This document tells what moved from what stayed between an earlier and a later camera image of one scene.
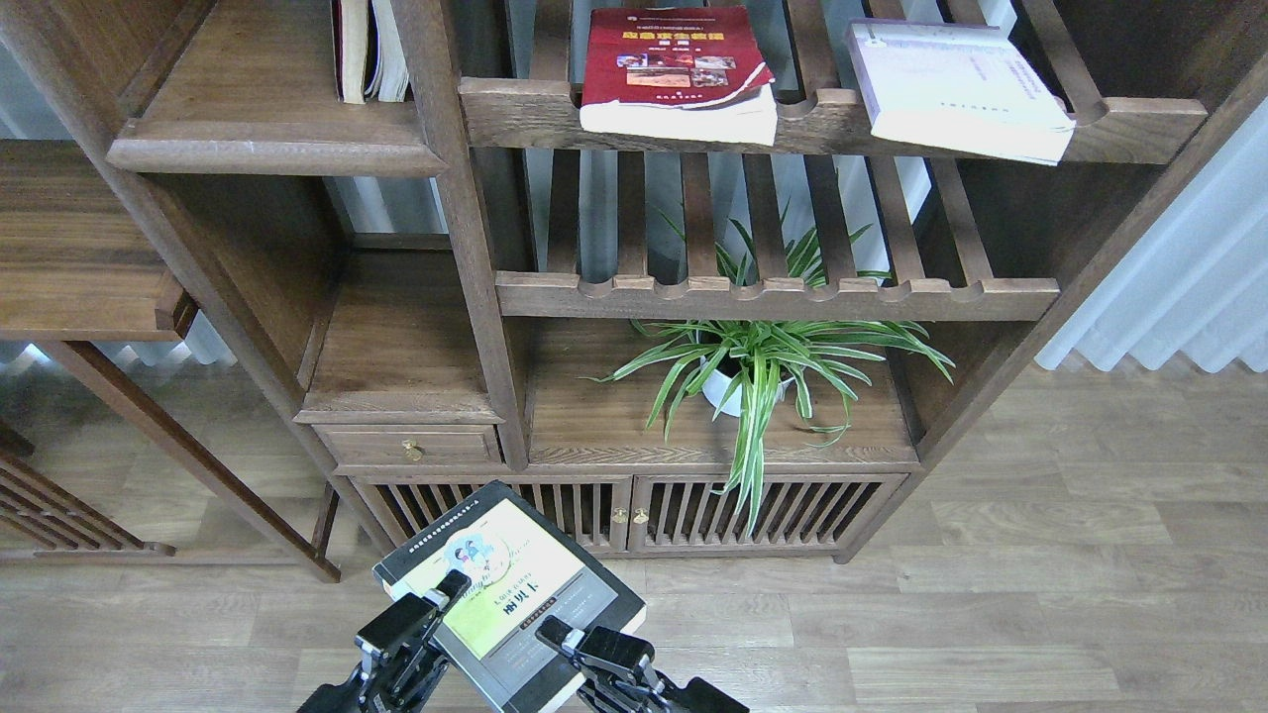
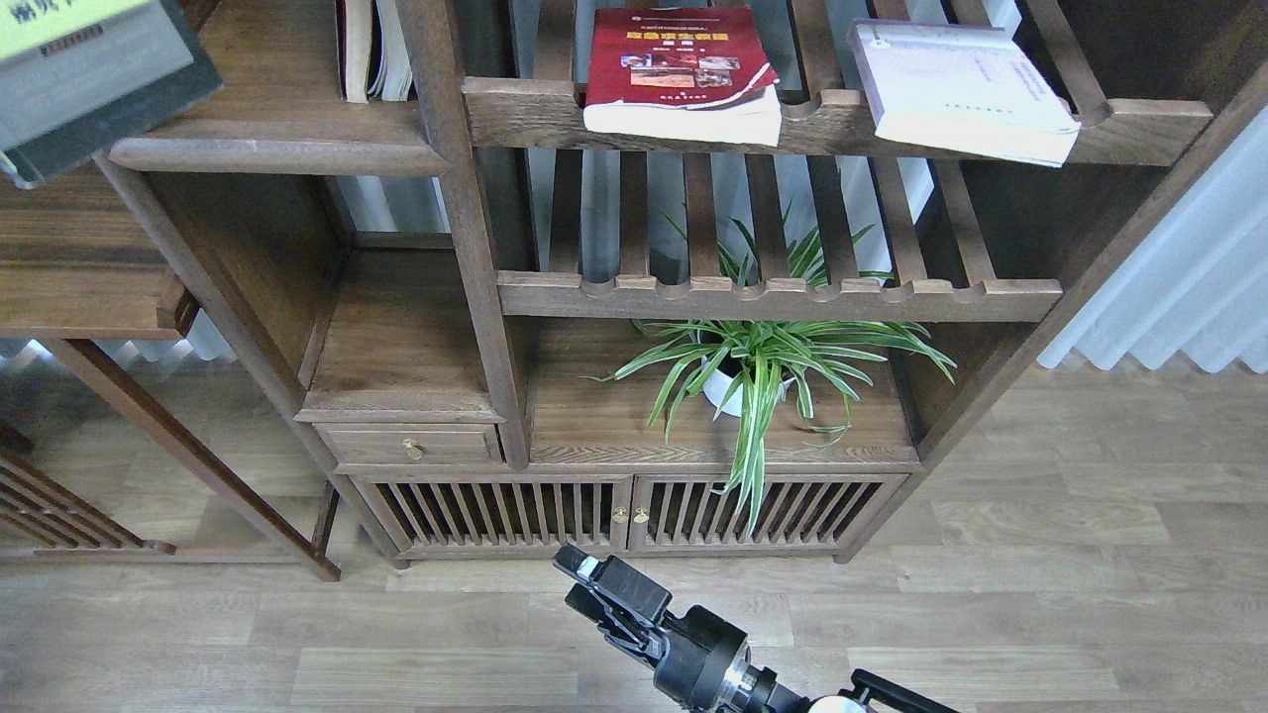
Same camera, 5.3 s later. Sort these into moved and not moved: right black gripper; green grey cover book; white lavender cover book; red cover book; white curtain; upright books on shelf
Moved: green grey cover book; right black gripper
Not moved: red cover book; upright books on shelf; white curtain; white lavender cover book
